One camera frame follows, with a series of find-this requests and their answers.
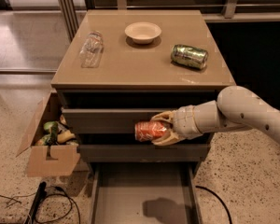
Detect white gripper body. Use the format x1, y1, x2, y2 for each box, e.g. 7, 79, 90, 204
173, 105, 203, 140

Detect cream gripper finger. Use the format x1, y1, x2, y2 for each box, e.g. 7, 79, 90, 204
150, 111, 175, 124
152, 130, 184, 146

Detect red coke can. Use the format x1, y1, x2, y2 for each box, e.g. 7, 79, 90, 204
134, 121, 171, 142

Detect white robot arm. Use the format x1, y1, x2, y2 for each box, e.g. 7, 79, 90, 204
152, 86, 280, 146

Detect bottom open grey drawer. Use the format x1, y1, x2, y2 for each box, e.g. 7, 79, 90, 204
88, 162, 203, 224

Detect middle grey drawer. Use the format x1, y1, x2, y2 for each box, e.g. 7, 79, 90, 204
77, 144, 210, 162

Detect green soda can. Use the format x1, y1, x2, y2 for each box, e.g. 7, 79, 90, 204
171, 44, 208, 70

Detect tan drawer cabinet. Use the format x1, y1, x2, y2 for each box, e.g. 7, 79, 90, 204
50, 9, 237, 173

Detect top grey drawer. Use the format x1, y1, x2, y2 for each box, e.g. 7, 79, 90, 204
63, 108, 163, 133

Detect white bowl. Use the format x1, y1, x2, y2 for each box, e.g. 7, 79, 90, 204
125, 22, 161, 44

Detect snack items in box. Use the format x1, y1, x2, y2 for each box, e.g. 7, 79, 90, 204
35, 115, 78, 146

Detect cardboard box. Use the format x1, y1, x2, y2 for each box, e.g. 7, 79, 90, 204
16, 91, 89, 177

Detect black power strip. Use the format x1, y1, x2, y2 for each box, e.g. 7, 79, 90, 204
24, 182, 47, 224

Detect black cable right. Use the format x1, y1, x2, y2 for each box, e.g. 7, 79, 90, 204
195, 185, 233, 224

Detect black cable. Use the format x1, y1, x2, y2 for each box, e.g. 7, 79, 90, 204
195, 185, 233, 224
34, 186, 82, 224

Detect black cable left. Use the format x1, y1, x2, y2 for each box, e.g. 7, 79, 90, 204
34, 186, 82, 224

